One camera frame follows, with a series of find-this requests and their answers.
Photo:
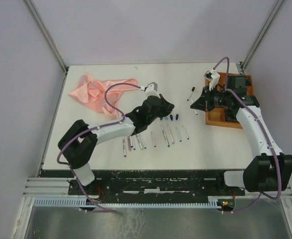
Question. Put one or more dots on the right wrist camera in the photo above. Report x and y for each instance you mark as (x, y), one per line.
(213, 77)

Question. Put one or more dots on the aluminium frame post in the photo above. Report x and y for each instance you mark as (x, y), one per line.
(31, 7)
(268, 22)

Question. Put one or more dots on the lime green capped marker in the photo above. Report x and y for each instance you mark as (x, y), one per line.
(139, 143)

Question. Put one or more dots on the aluminium frame post left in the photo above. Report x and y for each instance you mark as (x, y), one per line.
(31, 7)

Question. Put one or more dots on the pink satin cloth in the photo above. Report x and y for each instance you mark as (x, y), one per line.
(94, 94)

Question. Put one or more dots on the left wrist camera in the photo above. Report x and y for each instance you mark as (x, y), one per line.
(150, 89)

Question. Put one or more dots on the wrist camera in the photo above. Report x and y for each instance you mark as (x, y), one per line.
(213, 77)
(150, 89)

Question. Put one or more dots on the aluminium frame post right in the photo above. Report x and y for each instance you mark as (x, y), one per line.
(268, 22)

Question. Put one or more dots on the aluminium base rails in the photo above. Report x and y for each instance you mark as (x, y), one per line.
(46, 187)

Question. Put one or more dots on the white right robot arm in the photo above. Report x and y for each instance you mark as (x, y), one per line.
(270, 169)

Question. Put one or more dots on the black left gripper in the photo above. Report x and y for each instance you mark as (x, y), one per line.
(167, 107)

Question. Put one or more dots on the light blue cable duct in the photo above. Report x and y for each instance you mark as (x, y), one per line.
(71, 202)

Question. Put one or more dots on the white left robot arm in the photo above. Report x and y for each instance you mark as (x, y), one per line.
(78, 143)

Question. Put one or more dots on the pink translucent highlighter pen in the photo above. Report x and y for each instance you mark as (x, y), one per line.
(129, 143)

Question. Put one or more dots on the blue capped marker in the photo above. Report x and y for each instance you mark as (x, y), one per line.
(142, 142)
(133, 143)

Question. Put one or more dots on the orange wooden divider tray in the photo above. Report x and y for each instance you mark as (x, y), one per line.
(218, 119)

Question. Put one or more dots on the lavender capped marker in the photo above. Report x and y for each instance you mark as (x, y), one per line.
(171, 135)

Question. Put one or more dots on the magenta capped whiteboard marker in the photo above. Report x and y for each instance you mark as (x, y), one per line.
(124, 147)

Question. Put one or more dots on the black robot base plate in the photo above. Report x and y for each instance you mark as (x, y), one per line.
(160, 185)

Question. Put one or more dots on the dark floral rolled tie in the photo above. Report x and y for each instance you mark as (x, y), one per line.
(229, 116)

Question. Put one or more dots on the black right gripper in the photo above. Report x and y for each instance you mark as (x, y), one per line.
(203, 103)

